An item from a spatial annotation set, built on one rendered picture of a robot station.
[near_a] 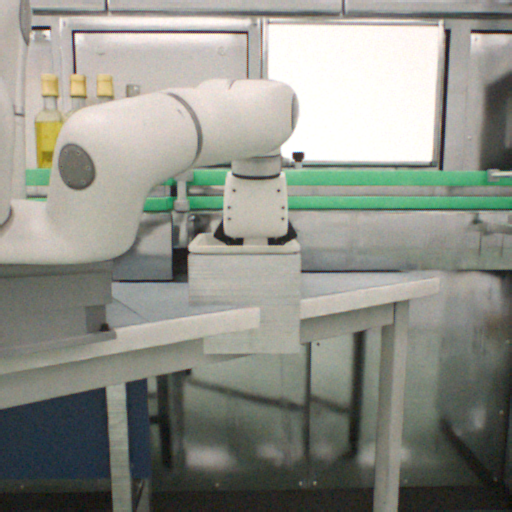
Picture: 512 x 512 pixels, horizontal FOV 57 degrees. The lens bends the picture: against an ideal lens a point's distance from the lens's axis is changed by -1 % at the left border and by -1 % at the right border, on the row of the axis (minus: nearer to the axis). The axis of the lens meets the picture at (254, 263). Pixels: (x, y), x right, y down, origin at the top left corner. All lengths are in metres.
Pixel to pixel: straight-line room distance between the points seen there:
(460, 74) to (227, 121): 0.90
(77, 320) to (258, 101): 0.32
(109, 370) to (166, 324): 0.11
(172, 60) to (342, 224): 0.56
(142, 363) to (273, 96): 0.41
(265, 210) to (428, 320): 0.72
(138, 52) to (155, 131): 0.81
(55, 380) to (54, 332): 0.13
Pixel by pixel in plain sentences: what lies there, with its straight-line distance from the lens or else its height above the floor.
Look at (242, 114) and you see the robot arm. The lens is 0.53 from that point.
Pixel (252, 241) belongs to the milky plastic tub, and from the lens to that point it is 0.92.
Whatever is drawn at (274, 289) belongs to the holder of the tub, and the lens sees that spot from 0.73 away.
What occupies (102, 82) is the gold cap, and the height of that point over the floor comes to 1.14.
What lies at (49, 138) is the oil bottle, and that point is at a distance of 1.09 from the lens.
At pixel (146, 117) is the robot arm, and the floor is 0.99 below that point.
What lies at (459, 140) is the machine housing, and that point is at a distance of 1.32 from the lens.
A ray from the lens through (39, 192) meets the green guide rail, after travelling 0.99.
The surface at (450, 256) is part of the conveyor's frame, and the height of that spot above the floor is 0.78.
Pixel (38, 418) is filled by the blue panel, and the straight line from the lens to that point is 1.10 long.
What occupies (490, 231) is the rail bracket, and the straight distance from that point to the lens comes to 1.11.
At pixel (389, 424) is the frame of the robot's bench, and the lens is 1.10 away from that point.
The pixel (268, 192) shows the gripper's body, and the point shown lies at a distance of 0.72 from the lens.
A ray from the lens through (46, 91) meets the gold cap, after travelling 1.12.
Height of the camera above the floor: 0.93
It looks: 9 degrees down
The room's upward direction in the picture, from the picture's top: straight up
